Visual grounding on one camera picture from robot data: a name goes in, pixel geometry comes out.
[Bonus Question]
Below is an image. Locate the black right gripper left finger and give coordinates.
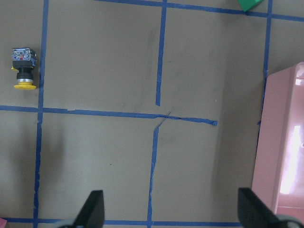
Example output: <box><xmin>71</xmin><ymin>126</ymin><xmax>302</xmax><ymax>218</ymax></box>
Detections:
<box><xmin>57</xmin><ymin>190</ymin><xmax>105</xmax><ymax>228</ymax></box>

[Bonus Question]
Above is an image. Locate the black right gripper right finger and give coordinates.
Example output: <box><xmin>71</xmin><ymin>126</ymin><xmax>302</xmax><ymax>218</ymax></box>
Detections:
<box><xmin>237</xmin><ymin>188</ymin><xmax>304</xmax><ymax>228</ymax></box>

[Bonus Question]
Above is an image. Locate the yellow push button switch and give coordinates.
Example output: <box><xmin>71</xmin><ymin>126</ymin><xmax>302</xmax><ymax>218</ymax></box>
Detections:
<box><xmin>11</xmin><ymin>47</ymin><xmax>37</xmax><ymax>90</ymax></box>

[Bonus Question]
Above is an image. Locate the pink plastic tray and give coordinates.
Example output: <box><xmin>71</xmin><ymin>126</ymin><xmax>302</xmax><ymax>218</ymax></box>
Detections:
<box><xmin>252</xmin><ymin>62</ymin><xmax>304</xmax><ymax>221</ymax></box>

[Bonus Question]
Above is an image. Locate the pink cube near centre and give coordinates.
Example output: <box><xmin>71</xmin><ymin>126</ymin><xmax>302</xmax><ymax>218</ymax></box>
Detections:
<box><xmin>0</xmin><ymin>218</ymin><xmax>7</xmax><ymax>228</ymax></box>

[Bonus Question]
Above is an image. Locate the green cube near tray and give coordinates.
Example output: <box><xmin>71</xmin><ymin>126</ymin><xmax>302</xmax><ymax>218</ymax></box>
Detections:
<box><xmin>237</xmin><ymin>0</ymin><xmax>263</xmax><ymax>12</ymax></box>

